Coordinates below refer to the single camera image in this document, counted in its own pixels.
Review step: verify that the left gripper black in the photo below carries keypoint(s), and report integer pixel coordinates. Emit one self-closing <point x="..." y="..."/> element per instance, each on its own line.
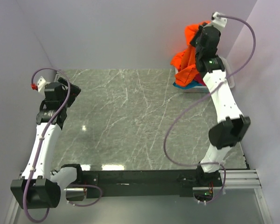
<point x="74" y="92"/>

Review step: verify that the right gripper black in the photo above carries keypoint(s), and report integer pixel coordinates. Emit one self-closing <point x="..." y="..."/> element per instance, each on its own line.
<point x="192" y="41"/>

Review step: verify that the orange t shirt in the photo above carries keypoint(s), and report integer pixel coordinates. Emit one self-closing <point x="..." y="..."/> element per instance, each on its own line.
<point x="185" y="61"/>

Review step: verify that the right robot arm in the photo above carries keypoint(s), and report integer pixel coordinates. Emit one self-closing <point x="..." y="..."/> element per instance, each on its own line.
<point x="231" y="123"/>

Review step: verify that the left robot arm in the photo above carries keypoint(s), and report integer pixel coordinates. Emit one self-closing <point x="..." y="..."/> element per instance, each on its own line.
<point x="37" y="188"/>

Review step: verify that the magenta t shirt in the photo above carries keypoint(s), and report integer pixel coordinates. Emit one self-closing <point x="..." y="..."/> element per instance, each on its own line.
<point x="199" y="80"/>

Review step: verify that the white plastic laundry basket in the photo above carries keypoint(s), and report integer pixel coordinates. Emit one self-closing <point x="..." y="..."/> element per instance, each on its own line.
<point x="226" y="80"/>

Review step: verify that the teal blue t shirt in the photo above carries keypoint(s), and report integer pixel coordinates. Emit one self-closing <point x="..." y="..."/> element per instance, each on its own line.
<point x="192" y="85"/>

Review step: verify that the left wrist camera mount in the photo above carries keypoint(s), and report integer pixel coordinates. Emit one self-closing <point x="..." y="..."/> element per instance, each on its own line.
<point x="40" y="85"/>

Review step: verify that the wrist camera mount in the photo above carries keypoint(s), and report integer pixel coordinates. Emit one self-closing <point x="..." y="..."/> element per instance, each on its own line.
<point x="40" y="85"/>
<point x="218" y="22"/>

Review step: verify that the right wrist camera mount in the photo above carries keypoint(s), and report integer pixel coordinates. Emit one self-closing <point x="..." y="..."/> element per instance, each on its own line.
<point x="218" y="22"/>

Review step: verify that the right aluminium rail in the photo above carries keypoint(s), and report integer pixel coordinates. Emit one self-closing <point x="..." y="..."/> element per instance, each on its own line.
<point x="242" y="179"/>

